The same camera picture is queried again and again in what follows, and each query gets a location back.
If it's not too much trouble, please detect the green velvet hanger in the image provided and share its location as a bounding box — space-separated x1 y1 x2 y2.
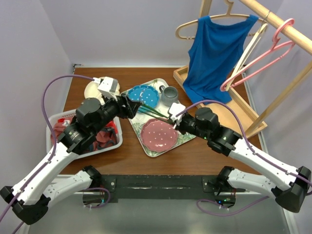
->
140 103 168 122

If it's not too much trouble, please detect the pink dotted plate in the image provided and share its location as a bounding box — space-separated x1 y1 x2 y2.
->
140 118 178 153

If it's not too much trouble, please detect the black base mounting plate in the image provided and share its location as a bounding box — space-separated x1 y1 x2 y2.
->
90 175 232 202

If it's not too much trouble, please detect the beige plastic hanger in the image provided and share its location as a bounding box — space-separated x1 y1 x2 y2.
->
175 0 268 41

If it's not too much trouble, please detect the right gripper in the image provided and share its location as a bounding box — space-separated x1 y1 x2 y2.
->
167 113 210 140

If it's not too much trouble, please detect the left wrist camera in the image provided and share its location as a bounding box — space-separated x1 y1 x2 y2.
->
97 77 120 97

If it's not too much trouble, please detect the blue dotted plate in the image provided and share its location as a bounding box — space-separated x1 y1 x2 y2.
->
128 84 159 108

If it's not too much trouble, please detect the floral serving tray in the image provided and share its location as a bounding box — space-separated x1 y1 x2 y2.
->
124 78 195 157

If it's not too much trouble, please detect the maroon motorcycle tank top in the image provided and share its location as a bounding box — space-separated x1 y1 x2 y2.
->
50 117 117 154

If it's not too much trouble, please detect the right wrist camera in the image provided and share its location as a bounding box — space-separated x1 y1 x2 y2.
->
168 103 186 123

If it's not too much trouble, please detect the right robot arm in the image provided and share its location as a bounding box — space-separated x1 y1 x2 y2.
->
168 103 312 213

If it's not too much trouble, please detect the cream divided plate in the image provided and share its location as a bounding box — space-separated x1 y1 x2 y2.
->
84 77 105 104

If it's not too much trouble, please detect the grey ceramic mug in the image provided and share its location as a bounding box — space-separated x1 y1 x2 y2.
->
159 85 178 106

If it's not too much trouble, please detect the cream wooden hanger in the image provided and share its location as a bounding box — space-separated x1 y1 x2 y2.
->
224 19 268 91

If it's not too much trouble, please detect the pink plastic hanger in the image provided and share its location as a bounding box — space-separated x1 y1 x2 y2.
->
219 18 295 92

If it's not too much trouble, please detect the red tank top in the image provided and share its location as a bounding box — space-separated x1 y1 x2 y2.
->
53 117 118 137

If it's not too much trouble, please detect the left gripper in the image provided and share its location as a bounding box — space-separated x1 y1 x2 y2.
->
92 91 142 134

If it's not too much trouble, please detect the aluminium rail frame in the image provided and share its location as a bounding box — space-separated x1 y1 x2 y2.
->
18 73 300 234

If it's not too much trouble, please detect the blue tank top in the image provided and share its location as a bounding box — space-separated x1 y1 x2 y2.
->
183 15 258 104

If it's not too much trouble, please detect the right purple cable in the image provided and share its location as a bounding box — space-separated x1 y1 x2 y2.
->
175 99 312 216

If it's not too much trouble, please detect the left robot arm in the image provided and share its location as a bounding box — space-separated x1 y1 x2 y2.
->
0 94 142 225

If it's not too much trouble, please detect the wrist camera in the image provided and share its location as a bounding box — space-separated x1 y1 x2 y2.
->
97 77 120 97
168 103 186 123

